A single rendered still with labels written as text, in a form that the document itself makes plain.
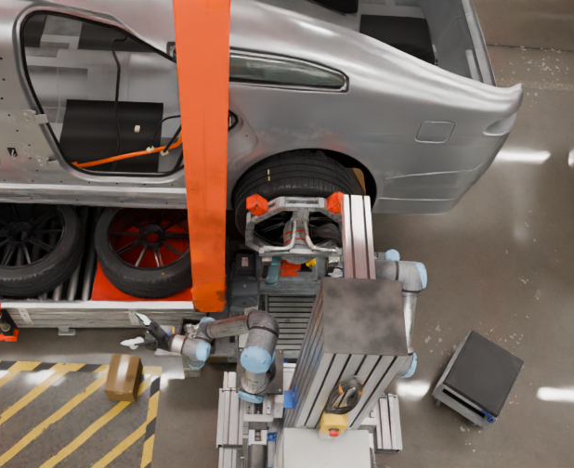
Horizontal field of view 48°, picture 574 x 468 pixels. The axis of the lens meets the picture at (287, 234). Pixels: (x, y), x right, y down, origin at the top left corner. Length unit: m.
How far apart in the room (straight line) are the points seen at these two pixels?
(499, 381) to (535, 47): 3.40
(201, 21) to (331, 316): 0.93
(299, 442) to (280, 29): 1.71
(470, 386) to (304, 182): 1.52
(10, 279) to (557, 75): 4.66
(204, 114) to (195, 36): 0.33
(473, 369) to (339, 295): 2.04
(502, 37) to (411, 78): 3.34
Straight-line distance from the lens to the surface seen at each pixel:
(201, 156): 2.38
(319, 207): 3.21
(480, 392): 3.86
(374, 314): 1.94
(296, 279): 4.00
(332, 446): 2.62
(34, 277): 3.82
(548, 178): 5.32
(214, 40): 1.98
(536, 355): 4.49
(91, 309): 3.79
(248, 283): 3.76
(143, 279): 3.68
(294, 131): 3.07
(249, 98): 2.92
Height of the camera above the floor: 3.74
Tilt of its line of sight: 58 degrees down
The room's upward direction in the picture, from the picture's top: 10 degrees clockwise
